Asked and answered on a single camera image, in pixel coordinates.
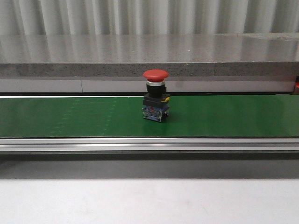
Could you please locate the red mushroom push button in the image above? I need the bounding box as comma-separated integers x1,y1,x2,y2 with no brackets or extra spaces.
142,69,171,122

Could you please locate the grey stone slab shelf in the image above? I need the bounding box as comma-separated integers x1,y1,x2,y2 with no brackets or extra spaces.
0,33,299,94

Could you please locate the green conveyor belt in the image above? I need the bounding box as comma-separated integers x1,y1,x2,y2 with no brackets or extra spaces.
0,94,299,138

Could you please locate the red object at edge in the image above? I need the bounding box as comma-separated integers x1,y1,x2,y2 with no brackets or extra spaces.
293,76,299,95

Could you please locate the white corrugated back panel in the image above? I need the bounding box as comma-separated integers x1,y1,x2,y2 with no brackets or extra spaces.
0,0,299,35

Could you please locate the aluminium conveyor side rail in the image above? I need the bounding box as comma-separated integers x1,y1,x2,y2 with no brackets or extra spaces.
0,137,299,160

